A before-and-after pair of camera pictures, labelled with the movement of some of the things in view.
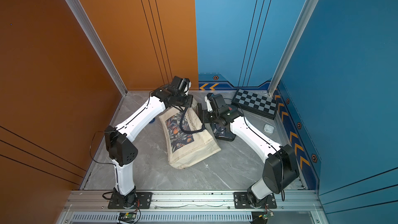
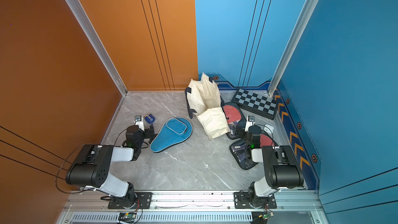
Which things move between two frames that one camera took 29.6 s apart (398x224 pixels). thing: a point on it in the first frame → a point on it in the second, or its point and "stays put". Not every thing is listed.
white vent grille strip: (166, 218) stays put
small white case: (268, 128) stays put
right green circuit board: (270, 214) stays put
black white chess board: (260, 103) stays put
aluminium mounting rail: (194, 200) stays put
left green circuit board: (127, 217) stays put
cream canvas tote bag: (186, 138) → (203, 99)
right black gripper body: (210, 116) → (243, 135)
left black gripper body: (184, 100) → (145, 135)
